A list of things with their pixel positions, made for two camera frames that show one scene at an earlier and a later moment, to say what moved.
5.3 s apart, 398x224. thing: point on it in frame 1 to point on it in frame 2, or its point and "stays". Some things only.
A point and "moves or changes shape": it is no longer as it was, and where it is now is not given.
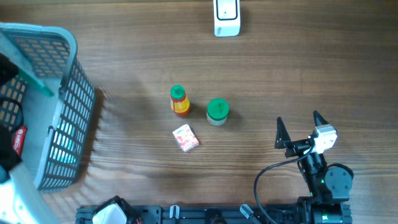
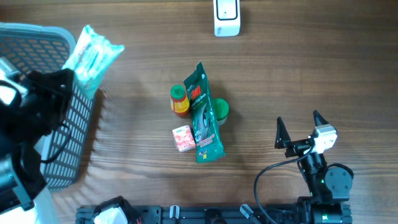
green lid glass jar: (217, 111) stays
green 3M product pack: (33, 83) moves or changes shape
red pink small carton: (185, 137) stays
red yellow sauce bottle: (180, 102) stays
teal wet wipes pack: (64, 149) to (91, 55)
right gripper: (283, 140) stays
